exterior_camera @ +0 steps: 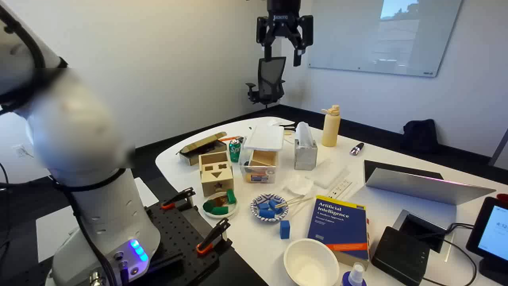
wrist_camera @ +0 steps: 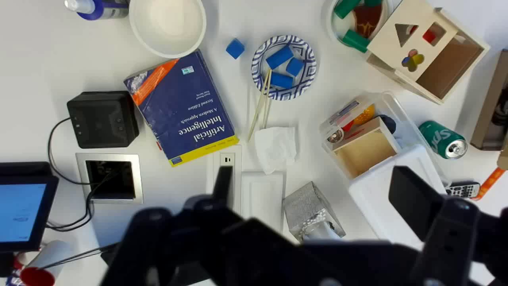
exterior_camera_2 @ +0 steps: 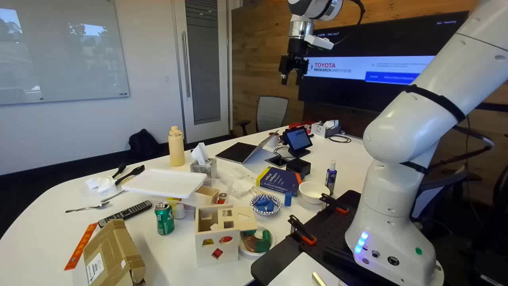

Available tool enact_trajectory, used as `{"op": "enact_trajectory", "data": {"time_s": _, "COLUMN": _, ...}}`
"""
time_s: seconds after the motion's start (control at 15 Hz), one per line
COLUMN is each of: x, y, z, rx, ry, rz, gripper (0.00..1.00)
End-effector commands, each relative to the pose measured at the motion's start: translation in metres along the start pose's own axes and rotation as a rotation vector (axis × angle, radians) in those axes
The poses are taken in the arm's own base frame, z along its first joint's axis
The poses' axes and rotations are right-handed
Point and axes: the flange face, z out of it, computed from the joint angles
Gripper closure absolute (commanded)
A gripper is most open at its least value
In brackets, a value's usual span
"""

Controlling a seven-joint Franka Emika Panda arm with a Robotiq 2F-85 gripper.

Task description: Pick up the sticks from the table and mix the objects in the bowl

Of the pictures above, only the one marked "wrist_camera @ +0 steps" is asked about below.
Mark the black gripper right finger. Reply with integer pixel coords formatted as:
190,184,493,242
388,164,508,286

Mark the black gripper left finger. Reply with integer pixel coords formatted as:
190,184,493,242
99,207,241,286

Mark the cream chopstick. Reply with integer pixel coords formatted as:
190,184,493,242
247,69,271,141
260,69,271,128

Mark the white empty bowl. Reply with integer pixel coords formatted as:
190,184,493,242
128,0,206,58

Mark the blue patterned paper bowl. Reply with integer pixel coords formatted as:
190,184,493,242
250,34,317,99

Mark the table power outlet panel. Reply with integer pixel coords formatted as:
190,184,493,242
75,152,142,203

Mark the green soda can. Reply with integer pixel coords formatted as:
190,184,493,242
418,120,466,158

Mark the brown flat case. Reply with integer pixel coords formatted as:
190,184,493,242
469,48,508,150

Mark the white flat box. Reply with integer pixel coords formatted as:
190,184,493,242
237,171,283,230

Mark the clear plastic organizer box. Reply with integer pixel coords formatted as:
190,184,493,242
318,91,417,179

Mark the black square box device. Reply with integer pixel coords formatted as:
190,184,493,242
66,90,139,149

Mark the black tablet screen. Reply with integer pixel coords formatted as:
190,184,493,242
0,161,58,252

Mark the blue artificial intelligence textbook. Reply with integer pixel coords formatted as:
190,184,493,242
123,50,239,166

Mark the wooden shape sorter box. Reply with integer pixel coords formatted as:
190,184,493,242
366,0,488,103

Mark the loose blue cube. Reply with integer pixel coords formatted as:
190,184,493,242
225,37,244,58

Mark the white plate with blocks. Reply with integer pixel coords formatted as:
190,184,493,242
325,0,390,52

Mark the white bottle blue label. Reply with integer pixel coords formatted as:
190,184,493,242
63,0,128,20

